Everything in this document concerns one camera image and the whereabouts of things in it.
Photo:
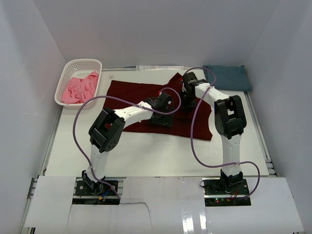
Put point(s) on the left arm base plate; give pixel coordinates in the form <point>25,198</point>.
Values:
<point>102,195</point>

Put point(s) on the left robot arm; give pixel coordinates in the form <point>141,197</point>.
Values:
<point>106,131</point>

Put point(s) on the folded teal t shirt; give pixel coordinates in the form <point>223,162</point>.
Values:
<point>230,78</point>

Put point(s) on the white plastic basket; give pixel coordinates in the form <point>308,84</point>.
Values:
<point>79,68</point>

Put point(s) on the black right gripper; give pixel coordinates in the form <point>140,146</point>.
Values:
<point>185,105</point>

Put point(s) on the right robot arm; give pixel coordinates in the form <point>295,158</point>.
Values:
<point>229,121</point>

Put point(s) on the pink t shirt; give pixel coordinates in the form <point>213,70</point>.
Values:
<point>79,90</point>

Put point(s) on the white paper sheet front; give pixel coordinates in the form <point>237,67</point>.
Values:
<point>162,205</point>

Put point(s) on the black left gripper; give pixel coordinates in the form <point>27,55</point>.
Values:
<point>165,120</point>

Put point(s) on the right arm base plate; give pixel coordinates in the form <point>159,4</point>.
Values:
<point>216,195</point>

